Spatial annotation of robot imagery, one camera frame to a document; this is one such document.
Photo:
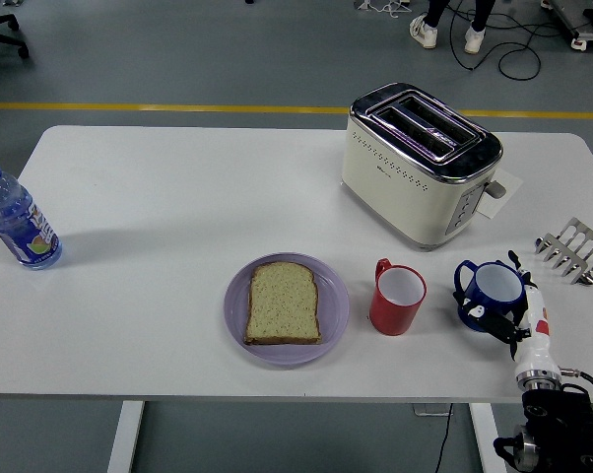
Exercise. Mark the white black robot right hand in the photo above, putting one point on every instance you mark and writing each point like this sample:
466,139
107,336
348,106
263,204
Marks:
535,340

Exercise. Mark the blue enamel cup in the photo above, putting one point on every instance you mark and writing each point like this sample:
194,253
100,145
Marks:
493,283

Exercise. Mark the red enamel cup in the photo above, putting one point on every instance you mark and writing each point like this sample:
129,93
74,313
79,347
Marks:
392,317

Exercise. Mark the slice of bread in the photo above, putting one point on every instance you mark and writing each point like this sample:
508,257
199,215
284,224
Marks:
283,305

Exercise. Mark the silver metal toast rack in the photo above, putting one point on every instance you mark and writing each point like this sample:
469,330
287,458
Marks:
572,246

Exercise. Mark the white table leg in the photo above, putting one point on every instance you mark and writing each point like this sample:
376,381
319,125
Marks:
125,438
488,438

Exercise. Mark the white paper sheet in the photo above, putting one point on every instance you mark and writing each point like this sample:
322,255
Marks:
508,189

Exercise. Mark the cream chrome toaster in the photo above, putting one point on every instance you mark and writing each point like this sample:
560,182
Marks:
395,197

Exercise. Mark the purple round plate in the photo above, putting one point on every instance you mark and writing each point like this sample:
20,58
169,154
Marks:
333,305

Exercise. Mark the grey equipment cart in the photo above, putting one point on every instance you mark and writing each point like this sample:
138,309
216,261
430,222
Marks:
587,29

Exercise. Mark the person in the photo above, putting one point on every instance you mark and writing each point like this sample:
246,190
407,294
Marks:
424,34

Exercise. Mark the plastic bottle with blue cap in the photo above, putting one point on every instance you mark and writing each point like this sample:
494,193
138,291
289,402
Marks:
23,231

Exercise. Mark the black office chair base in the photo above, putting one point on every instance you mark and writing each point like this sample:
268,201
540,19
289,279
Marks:
1,24

